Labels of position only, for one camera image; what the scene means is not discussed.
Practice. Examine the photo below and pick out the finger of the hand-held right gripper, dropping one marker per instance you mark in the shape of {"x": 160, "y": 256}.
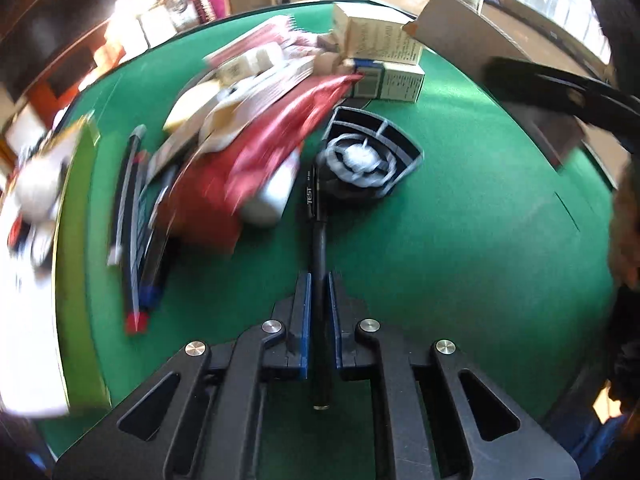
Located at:
{"x": 550, "y": 90}

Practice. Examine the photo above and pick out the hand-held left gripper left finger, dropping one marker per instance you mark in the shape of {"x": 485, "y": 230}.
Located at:
{"x": 302, "y": 330}

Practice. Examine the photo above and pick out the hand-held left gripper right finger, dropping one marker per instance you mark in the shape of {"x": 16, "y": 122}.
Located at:
{"x": 334, "y": 330}

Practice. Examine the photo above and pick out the black pen with white print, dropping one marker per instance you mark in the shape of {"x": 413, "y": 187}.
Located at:
{"x": 316, "y": 240}

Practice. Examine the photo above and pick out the brown cardboard sheet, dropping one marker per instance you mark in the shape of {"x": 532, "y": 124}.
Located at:
{"x": 465, "y": 35}

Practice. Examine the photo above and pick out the blue white medicine box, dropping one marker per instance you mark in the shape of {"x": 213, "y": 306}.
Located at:
{"x": 395, "y": 82}

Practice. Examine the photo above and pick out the red foil packet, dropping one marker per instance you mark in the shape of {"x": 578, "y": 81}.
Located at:
{"x": 260, "y": 160}

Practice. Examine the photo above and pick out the gold-rimmed white box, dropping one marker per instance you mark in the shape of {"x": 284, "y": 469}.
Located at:
{"x": 80, "y": 260}

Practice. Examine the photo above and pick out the white hand cream tube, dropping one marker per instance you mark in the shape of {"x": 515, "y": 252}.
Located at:
{"x": 270, "y": 200}

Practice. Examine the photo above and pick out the blue capped marker pen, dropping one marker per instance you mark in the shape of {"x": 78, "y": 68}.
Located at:
{"x": 155, "y": 270}

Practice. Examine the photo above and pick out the cream medicine box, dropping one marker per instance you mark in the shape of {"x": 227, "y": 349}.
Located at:
{"x": 375, "y": 35}

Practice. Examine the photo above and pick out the black marker pen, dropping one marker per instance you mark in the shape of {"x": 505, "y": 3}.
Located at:
{"x": 125, "y": 195}

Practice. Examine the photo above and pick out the yellow flat box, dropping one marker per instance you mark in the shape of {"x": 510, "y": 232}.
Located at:
{"x": 195, "y": 102}

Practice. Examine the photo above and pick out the white plush ball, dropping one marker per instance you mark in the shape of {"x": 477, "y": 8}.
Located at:
{"x": 40, "y": 190}

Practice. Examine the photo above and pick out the wooden television cabinet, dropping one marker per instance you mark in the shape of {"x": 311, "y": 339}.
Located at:
{"x": 65, "y": 80}

